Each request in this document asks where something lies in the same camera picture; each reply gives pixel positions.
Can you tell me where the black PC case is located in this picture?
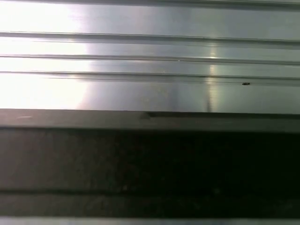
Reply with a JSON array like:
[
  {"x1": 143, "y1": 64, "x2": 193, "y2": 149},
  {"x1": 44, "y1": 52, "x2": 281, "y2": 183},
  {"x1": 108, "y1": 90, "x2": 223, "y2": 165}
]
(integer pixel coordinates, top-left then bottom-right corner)
[{"x1": 0, "y1": 109, "x2": 300, "y2": 220}]

